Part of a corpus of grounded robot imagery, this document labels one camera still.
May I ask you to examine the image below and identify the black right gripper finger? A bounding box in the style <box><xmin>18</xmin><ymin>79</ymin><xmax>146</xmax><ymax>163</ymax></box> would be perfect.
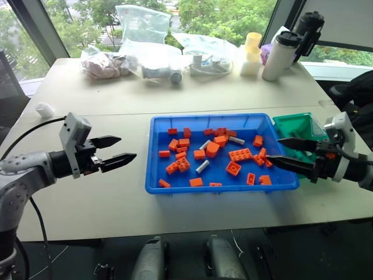
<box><xmin>265</xmin><ymin>155</ymin><xmax>317</xmax><ymax>180</ymax></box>
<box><xmin>277</xmin><ymin>137</ymin><xmax>318</xmax><ymax>152</ymax></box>

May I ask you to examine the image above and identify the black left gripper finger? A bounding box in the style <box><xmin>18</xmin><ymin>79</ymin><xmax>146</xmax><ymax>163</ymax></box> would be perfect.
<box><xmin>92</xmin><ymin>135</ymin><xmax>122</xmax><ymax>149</ymax></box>
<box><xmin>100</xmin><ymin>153</ymin><xmax>138</xmax><ymax>174</ymax></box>

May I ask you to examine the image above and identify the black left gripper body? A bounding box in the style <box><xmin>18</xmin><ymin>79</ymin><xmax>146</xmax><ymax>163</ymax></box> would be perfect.
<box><xmin>76</xmin><ymin>139</ymin><xmax>103</xmax><ymax>177</ymax></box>

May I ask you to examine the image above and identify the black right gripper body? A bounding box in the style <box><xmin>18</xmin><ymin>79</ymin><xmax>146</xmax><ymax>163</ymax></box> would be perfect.
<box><xmin>309</xmin><ymin>139</ymin><xmax>339</xmax><ymax>184</ymax></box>

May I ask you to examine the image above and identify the green plastic bin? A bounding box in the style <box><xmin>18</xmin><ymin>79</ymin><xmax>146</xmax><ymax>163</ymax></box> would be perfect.
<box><xmin>272</xmin><ymin>112</ymin><xmax>330</xmax><ymax>165</ymax></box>

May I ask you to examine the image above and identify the flat long orange plate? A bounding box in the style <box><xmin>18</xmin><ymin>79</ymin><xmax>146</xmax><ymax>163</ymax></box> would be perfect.
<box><xmin>228</xmin><ymin>148</ymin><xmax>254</xmax><ymax>163</ymax></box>

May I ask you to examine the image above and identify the small orange plastic toy brick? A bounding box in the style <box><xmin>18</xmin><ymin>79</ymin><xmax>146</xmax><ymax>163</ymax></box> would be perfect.
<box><xmin>226</xmin><ymin>161</ymin><xmax>242</xmax><ymax>177</ymax></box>

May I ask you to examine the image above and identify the plastic bag with pink items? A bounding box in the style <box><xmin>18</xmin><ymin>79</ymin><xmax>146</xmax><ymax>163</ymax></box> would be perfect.
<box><xmin>80</xmin><ymin>46</ymin><xmax>138</xmax><ymax>82</ymax></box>

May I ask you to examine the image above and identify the blue plastic tray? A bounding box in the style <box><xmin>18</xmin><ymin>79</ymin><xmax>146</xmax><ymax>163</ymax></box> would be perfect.
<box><xmin>145</xmin><ymin>113</ymin><xmax>300</xmax><ymax>195</ymax></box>

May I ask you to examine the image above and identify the black office chair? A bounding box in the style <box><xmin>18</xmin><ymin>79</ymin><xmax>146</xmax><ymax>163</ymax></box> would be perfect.
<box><xmin>328</xmin><ymin>69</ymin><xmax>373</xmax><ymax>141</ymax></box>

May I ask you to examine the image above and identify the rounded orange block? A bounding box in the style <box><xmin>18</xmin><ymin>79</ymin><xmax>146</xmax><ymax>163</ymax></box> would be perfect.
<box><xmin>205</xmin><ymin>142</ymin><xmax>221</xmax><ymax>159</ymax></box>

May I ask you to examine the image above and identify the white tumbler with black lid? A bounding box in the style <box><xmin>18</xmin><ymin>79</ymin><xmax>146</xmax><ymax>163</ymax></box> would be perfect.
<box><xmin>261</xmin><ymin>30</ymin><xmax>301</xmax><ymax>82</ymax></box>

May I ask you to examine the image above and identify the plastic bag with grey parts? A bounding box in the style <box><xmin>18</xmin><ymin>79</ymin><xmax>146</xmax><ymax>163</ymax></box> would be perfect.
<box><xmin>122</xmin><ymin>40</ymin><xmax>185</xmax><ymax>86</ymax></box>

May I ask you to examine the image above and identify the cream plastic cup stack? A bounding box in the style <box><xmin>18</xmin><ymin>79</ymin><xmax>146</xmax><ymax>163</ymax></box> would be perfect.
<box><xmin>240</xmin><ymin>48</ymin><xmax>262</xmax><ymax>78</ymax></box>

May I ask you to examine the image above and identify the purple object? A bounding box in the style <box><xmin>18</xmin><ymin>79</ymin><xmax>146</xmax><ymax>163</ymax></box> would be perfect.
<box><xmin>260</xmin><ymin>43</ymin><xmax>274</xmax><ymax>66</ymax></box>

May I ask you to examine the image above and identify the dark chair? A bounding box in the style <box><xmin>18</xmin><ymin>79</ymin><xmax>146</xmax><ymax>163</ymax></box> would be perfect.
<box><xmin>0</xmin><ymin>49</ymin><xmax>30</xmax><ymax>141</ymax></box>

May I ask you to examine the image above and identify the dark rounded grey shape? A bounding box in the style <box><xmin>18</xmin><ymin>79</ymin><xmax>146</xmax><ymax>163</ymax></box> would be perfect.
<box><xmin>130</xmin><ymin>236</ymin><xmax>169</xmax><ymax>280</ymax></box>
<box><xmin>203</xmin><ymin>234</ymin><xmax>249</xmax><ymax>280</ymax></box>

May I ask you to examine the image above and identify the yellow plastic cup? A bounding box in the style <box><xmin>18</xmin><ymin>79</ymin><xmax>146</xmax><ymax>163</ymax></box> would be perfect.
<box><xmin>244</xmin><ymin>31</ymin><xmax>263</xmax><ymax>55</ymax></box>

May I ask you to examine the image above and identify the tall clear plastic bag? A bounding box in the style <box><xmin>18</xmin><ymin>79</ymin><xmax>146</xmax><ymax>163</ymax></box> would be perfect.
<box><xmin>115</xmin><ymin>4</ymin><xmax>173</xmax><ymax>58</ymax></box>

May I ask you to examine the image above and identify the plastic bag with power strip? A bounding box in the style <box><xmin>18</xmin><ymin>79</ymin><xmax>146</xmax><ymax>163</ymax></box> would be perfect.
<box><xmin>174</xmin><ymin>33</ymin><xmax>234</xmax><ymax>79</ymax></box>

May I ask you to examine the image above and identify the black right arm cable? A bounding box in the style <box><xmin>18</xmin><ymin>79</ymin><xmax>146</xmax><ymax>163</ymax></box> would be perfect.
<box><xmin>335</xmin><ymin>143</ymin><xmax>373</xmax><ymax>162</ymax></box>

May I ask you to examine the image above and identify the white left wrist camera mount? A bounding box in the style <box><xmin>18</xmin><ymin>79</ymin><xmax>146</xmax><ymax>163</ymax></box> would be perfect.
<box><xmin>59</xmin><ymin>112</ymin><xmax>93</xmax><ymax>180</ymax></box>

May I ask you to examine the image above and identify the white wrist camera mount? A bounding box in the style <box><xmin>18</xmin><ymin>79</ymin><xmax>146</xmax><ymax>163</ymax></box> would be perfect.
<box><xmin>59</xmin><ymin>112</ymin><xmax>93</xmax><ymax>180</ymax></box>
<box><xmin>323</xmin><ymin>112</ymin><xmax>358</xmax><ymax>183</ymax></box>

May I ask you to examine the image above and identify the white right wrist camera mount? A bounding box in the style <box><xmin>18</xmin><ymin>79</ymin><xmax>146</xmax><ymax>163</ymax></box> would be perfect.
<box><xmin>323</xmin><ymin>112</ymin><xmax>358</xmax><ymax>183</ymax></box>

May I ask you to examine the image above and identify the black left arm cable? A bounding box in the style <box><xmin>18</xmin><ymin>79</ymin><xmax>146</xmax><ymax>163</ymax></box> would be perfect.
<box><xmin>0</xmin><ymin>115</ymin><xmax>68</xmax><ymax>161</ymax></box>

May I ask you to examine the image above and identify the black cable under arm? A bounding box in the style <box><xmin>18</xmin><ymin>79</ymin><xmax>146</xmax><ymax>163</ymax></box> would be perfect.
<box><xmin>28</xmin><ymin>197</ymin><xmax>51</xmax><ymax>280</ymax></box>

